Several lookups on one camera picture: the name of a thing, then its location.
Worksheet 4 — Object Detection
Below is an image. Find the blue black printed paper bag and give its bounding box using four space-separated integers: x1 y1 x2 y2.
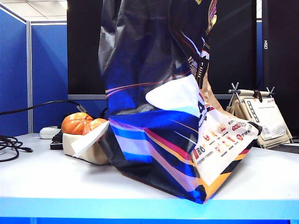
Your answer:
98 0 263 204

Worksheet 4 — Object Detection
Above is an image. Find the small orange fruit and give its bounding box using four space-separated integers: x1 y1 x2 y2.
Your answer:
82 118 109 136

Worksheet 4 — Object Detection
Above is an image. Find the large orange fruit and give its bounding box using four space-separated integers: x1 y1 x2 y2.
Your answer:
61 112 94 136

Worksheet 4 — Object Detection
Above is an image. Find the white paper receipt strip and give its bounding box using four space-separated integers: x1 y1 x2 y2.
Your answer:
71 120 110 158

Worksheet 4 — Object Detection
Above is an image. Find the beige square tray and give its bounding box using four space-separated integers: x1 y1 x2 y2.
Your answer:
62 132 111 166

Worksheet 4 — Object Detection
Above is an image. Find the black monitor with silver bezel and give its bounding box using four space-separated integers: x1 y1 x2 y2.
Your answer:
66 0 257 101

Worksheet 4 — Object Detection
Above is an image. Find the black keyboard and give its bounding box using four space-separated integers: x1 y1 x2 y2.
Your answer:
50 129 64 150

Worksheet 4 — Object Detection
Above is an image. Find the white rounded device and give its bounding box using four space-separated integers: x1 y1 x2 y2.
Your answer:
39 126 62 140

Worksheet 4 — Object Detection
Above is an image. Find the wooden desk calendar stand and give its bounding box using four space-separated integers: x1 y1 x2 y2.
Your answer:
225 82 294 150

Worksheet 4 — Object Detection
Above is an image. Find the black monitor with white lettering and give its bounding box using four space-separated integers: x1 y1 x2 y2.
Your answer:
262 0 299 139

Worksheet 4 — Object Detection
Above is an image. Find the long black cable with plug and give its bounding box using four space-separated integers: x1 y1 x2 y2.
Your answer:
0 100 94 118

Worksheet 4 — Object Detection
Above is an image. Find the grey partition post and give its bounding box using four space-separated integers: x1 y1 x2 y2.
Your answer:
26 20 34 134

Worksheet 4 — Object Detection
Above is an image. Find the coiled black cable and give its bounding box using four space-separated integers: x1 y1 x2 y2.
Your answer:
0 134 34 163

